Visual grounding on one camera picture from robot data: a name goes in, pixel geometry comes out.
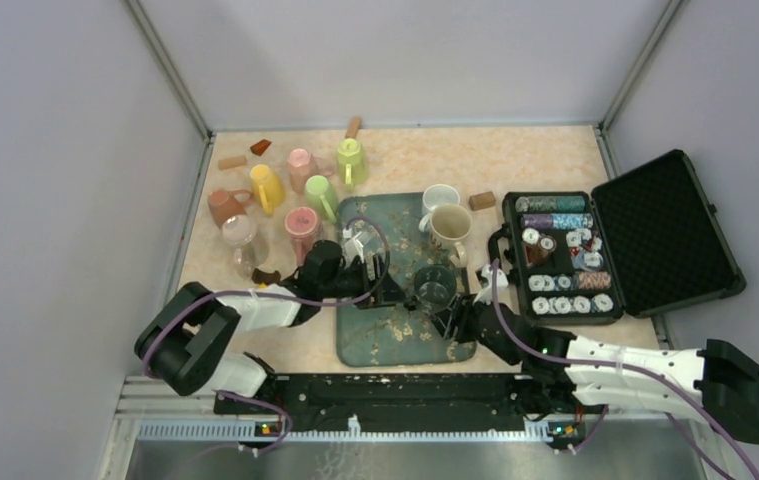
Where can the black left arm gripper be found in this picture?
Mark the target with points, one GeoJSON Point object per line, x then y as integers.
{"type": "Point", "coordinates": [391, 293]}

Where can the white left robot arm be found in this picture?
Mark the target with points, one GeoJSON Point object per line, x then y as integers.
{"type": "Point", "coordinates": [187, 344]}

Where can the pink upside-down mug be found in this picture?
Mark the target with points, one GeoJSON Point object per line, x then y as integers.
{"type": "Point", "coordinates": [304, 228]}

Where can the dark teal mug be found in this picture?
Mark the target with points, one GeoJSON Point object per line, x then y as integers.
{"type": "Point", "coordinates": [435, 287]}

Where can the black poker chip case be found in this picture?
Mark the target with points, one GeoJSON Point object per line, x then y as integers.
{"type": "Point", "coordinates": [644, 243]}

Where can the teal blossom-pattern tray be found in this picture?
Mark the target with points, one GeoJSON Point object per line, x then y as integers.
{"type": "Point", "coordinates": [394, 335]}

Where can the white and blue mug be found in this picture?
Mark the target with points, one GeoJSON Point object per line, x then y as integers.
{"type": "Point", "coordinates": [433, 197]}

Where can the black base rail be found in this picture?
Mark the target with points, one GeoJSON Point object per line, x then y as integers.
{"type": "Point", "coordinates": [409, 403]}

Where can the terracotta mug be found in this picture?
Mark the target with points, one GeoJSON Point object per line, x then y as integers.
{"type": "Point", "coordinates": [225, 204]}

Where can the yellow mug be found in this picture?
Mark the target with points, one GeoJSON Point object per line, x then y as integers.
{"type": "Point", "coordinates": [267, 188]}

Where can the beige wooden block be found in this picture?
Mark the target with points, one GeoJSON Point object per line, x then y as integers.
{"type": "Point", "coordinates": [232, 162]}

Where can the dark red wooden block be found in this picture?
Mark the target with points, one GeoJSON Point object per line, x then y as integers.
{"type": "Point", "coordinates": [260, 147]}

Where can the pale pink tall mug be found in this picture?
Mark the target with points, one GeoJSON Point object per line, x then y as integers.
{"type": "Point", "coordinates": [302, 164]}

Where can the cream patterned mug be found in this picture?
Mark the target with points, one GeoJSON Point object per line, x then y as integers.
{"type": "Point", "coordinates": [450, 226]}

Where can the brown wooden block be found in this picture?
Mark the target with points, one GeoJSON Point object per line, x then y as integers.
{"type": "Point", "coordinates": [482, 201]}

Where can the light green mug with handle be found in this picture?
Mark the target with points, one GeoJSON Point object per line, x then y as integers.
{"type": "Point", "coordinates": [352, 165]}

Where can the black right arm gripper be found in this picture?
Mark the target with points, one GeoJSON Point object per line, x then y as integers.
{"type": "Point", "coordinates": [463, 304]}

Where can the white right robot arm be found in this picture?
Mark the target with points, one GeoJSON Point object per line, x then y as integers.
{"type": "Point", "coordinates": [717, 384]}

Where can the tan cylinder block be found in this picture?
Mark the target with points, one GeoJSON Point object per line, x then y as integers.
{"type": "Point", "coordinates": [353, 127]}

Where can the light green upside-down mug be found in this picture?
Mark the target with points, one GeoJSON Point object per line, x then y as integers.
{"type": "Point", "coordinates": [322, 197]}

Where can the dark brown block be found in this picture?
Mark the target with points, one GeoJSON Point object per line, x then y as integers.
{"type": "Point", "coordinates": [262, 277]}

